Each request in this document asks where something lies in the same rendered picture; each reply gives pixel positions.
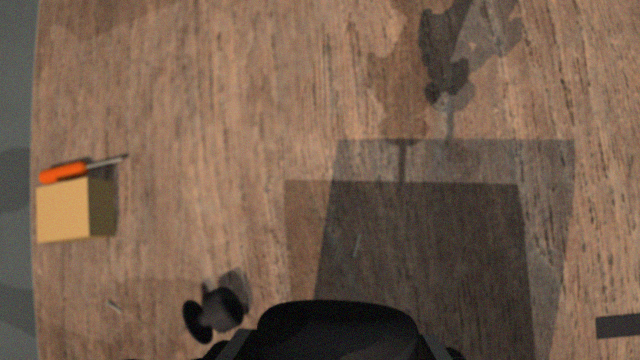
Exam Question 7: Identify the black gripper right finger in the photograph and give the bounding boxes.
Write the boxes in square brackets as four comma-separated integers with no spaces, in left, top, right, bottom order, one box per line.
[417,335,465,360]

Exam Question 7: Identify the tan cardboard box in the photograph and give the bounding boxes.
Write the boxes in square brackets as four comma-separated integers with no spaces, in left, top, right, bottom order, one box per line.
[36,177,116,243]

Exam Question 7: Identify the dark grey flat bar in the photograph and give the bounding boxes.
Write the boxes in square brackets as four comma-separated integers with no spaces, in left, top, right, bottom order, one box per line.
[596,314,640,339]

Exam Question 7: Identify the orange-handled screwdriver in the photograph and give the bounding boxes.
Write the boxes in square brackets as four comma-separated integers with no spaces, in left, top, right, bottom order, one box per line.
[39,157,123,184]

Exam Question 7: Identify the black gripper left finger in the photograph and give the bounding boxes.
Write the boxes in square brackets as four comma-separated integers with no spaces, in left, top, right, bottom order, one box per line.
[194,328,257,360]

